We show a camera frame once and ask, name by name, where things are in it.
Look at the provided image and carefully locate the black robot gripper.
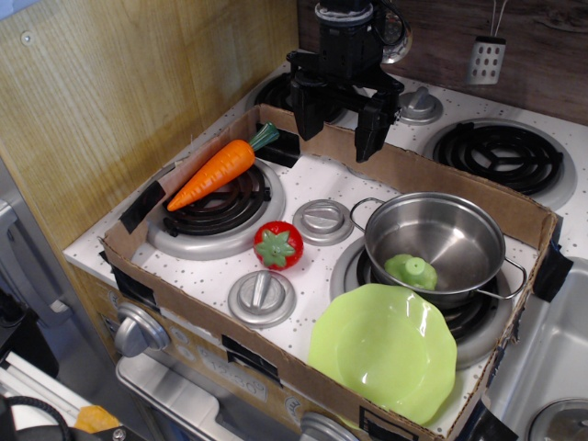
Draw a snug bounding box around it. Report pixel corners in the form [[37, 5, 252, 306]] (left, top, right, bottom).
[[287, 1, 405, 163]]

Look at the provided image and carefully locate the green toy broccoli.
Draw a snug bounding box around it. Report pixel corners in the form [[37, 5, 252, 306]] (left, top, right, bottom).
[[384, 254, 437, 290]]

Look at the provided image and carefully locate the silver stove knob back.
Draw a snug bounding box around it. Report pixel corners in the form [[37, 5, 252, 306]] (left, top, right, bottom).
[[400, 86, 444, 125]]

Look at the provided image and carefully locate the silver stove knob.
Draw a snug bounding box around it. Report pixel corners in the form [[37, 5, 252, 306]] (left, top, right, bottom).
[[293, 199, 354, 246], [228, 270, 297, 329], [400, 86, 444, 125]]

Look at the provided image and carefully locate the hanging metal ladle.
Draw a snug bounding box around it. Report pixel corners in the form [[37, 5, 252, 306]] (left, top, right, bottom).
[[381, 10, 413, 64]]

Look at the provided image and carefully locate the silver stove knob centre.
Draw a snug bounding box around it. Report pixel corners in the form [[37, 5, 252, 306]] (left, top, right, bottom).
[[293, 199, 354, 246]]

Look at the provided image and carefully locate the orange toy carrot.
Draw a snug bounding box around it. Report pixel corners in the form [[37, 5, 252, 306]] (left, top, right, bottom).
[[167, 122, 279, 212]]

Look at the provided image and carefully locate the front left coil burner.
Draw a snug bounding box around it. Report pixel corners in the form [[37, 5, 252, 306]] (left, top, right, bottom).
[[148, 160, 286, 261]]

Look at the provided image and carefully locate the red toy strawberry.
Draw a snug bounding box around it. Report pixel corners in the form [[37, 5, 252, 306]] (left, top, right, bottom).
[[254, 220, 304, 271]]

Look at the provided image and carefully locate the hanging metal grater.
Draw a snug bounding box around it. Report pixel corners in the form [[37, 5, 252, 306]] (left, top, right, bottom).
[[466, 36, 506, 85]]

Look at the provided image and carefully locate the stainless steel pot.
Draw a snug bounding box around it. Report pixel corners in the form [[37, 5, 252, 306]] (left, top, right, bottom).
[[350, 192, 528, 308]]

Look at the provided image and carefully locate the back right coil burner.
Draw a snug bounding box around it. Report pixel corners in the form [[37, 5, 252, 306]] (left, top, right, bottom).
[[424, 119, 577, 210]]

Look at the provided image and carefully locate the silver stove knob front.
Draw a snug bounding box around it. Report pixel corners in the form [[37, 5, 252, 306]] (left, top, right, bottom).
[[228, 270, 297, 329]]

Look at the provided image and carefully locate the light green plastic plate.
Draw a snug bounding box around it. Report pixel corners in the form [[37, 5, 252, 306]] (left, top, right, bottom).
[[308, 284, 458, 424]]

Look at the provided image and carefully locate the front right coil burner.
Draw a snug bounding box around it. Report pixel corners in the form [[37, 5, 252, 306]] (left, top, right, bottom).
[[330, 238, 514, 370]]

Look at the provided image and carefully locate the silver oven front knob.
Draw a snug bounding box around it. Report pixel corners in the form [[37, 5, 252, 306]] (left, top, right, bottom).
[[115, 302, 171, 357]]

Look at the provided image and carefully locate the silver oven knob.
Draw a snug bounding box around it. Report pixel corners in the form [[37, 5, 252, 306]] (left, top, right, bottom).
[[115, 302, 171, 357], [300, 412, 356, 441]]

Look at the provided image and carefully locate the steel sink basin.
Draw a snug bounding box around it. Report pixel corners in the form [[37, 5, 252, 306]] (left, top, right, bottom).
[[484, 258, 587, 440]]

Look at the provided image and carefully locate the sink drain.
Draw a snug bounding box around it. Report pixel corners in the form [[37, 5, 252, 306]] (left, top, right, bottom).
[[526, 398, 587, 441]]

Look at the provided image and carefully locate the silver oven door handle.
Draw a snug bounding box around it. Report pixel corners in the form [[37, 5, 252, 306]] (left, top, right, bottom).
[[116, 354, 239, 440]]

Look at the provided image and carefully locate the black cable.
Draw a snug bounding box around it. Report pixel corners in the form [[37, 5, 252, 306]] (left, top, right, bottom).
[[0, 395, 74, 441]]

